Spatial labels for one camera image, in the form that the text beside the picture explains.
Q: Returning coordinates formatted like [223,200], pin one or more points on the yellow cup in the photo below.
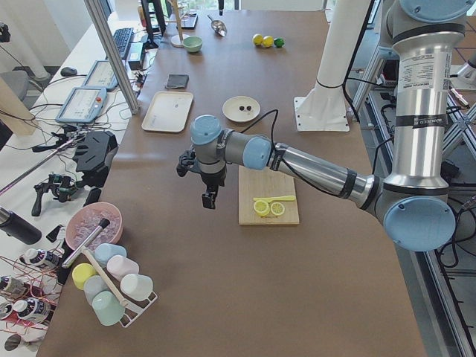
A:
[81,273]

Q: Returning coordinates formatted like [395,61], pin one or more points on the teach pendant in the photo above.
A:
[83,105]
[101,74]

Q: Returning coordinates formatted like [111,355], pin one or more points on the cream round plate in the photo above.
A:
[231,111]

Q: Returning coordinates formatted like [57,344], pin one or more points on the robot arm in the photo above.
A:
[411,203]

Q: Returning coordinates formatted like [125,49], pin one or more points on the grey blue cup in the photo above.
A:
[93,286]

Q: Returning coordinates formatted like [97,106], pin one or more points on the pink cup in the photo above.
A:
[119,266]

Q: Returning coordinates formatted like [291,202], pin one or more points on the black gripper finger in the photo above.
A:
[209,200]
[220,6]

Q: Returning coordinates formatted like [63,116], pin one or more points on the yellow plastic knife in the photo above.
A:
[287,198]

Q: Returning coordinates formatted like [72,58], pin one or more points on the green bowl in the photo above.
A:
[192,44]

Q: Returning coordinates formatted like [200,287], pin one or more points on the yellow lemon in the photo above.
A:
[257,39]
[268,41]

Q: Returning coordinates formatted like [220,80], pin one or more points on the yellow lemon outer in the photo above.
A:
[257,39]

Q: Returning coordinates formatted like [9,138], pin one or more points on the black keyboard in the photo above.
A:
[122,38]

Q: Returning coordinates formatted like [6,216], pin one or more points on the green lime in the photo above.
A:
[279,42]

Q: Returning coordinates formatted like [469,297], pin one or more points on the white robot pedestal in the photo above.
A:
[324,108]

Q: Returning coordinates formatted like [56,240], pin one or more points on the aluminium frame post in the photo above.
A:
[102,27]

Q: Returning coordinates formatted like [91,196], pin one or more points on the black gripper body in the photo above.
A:
[213,178]

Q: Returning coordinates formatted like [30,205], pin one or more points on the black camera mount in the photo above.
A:
[94,156]

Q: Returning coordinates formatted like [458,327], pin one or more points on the far teach pendant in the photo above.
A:
[101,74]

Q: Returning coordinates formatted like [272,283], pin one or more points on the mint green cup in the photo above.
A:
[107,308]

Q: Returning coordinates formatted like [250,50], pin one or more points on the lemon slice near board edge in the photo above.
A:
[261,208]

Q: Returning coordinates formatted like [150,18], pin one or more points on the yellow lemon middle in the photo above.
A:
[268,41]

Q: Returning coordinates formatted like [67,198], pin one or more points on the metal scoop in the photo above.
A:
[218,26]

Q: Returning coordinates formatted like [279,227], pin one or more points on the black thermos bottle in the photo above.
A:
[16,227]

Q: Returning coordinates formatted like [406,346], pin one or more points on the grey folded cloth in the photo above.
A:
[177,81]

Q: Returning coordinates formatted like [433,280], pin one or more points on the metal muddler tool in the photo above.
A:
[67,262]

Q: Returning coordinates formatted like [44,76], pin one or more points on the light blue cup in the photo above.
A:
[105,251]

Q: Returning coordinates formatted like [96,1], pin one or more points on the cream rabbit tray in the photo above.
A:
[168,112]

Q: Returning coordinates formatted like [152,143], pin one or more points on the wooden cup stand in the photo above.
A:
[176,40]

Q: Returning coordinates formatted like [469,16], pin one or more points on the near teach pendant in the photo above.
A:
[83,105]

